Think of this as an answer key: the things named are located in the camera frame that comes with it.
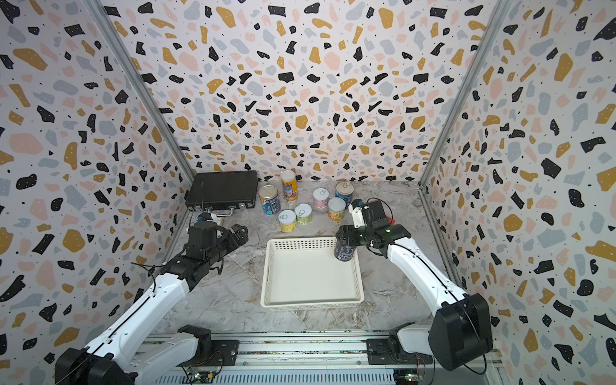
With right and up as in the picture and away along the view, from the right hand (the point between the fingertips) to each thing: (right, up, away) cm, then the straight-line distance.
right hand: (345, 233), depth 83 cm
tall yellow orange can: (-23, +19, +24) cm, 38 cm away
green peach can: (-2, +8, +20) cm, 22 cm away
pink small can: (-9, +13, +27) cm, 31 cm away
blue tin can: (-31, +13, +20) cm, 39 cm away
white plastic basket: (-15, -16, +7) cm, 22 cm away
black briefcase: (-56, +17, +32) cm, 67 cm away
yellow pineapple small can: (-23, +3, +20) cm, 31 cm away
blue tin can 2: (+2, +16, +23) cm, 28 cm away
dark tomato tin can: (-1, -7, -1) cm, 7 cm away
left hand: (-36, 0, -1) cm, 36 cm away
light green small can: (-16, +6, +20) cm, 26 cm away
